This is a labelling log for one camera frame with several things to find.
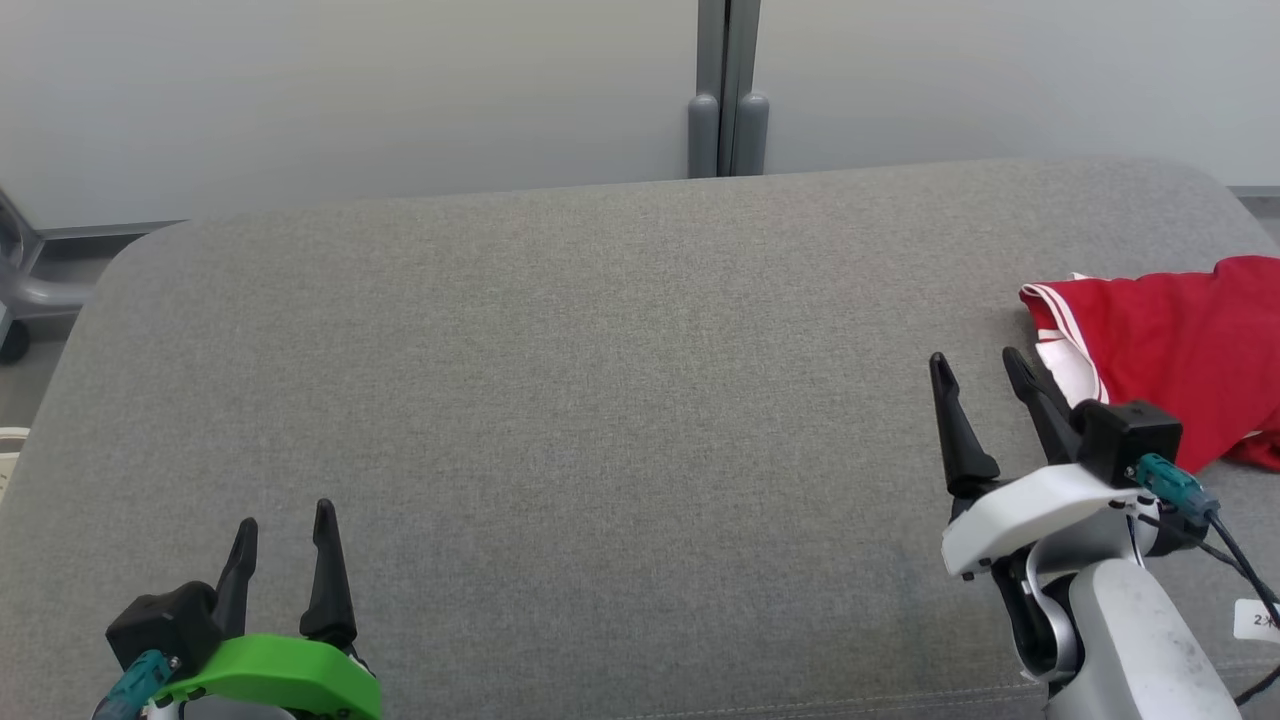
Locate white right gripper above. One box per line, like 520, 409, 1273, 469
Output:
928, 347, 1151, 581

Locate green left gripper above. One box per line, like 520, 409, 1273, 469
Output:
150, 499, 383, 720

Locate red basketball jersey white sleeves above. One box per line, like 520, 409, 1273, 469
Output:
1018, 255, 1280, 473

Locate cream plastic laundry basket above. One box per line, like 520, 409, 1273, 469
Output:
0, 427, 31, 501

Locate teal left camera connector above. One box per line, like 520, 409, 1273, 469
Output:
92, 650, 173, 720

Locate teal camera connector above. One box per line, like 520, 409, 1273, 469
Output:
1135, 453, 1221, 521
92, 650, 173, 720

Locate teal right camera connector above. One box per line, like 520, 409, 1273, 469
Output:
1135, 453, 1221, 521

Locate black right camera cable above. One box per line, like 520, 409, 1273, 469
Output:
1138, 508, 1280, 707

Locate white tag on right cable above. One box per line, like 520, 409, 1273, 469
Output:
1232, 598, 1280, 643

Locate grey metal trolley frame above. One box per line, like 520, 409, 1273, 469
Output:
0, 185, 186, 311

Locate grey partition post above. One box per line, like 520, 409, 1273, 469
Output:
730, 0, 771, 177
687, 0, 723, 179

